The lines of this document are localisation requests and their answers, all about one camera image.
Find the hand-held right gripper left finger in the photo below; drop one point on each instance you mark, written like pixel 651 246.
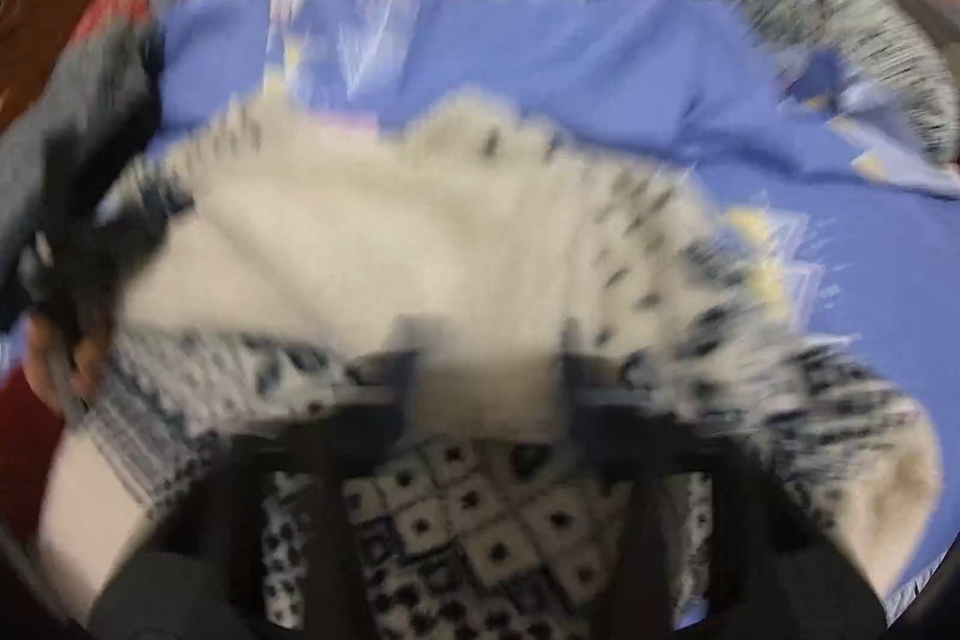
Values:
pixel 405 366

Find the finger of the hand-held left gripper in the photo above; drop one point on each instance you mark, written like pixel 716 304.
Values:
pixel 146 227

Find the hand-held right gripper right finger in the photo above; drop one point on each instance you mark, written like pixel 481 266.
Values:
pixel 579 377

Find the cream black patterned knit sweater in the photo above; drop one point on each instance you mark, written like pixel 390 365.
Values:
pixel 360 242

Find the person's left hand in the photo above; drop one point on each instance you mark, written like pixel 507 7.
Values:
pixel 56 370

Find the brown wooden headboard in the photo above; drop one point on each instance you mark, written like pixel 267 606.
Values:
pixel 37 25

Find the blue printed bed sheet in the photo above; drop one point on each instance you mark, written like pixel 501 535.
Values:
pixel 570 55

